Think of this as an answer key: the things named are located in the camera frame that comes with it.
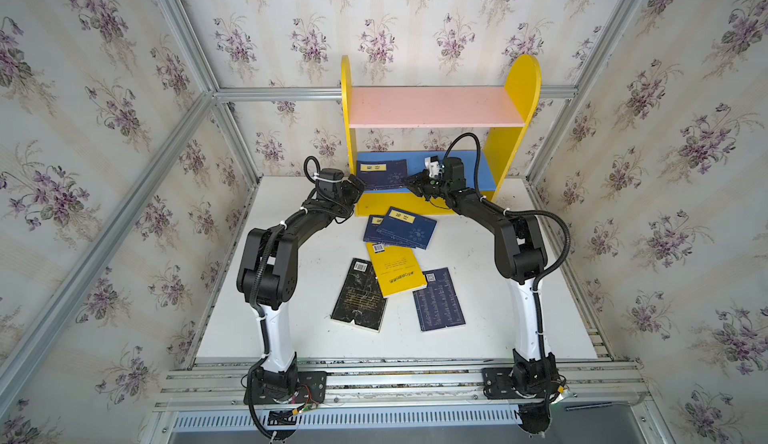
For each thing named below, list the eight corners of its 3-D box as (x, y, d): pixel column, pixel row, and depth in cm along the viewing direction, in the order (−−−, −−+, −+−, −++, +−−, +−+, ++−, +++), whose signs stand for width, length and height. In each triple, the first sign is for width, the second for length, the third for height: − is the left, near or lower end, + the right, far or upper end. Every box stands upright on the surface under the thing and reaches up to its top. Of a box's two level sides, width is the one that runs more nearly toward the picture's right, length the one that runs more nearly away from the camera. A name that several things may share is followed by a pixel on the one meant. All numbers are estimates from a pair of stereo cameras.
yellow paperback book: (382, 298, 89) (382, 295, 87) (367, 247, 101) (367, 243, 99) (426, 286, 92) (427, 282, 90) (407, 237, 104) (408, 233, 102)
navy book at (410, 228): (375, 232, 104) (375, 228, 102) (389, 207, 111) (389, 204, 110) (425, 251, 99) (426, 247, 98) (436, 224, 107) (437, 220, 105)
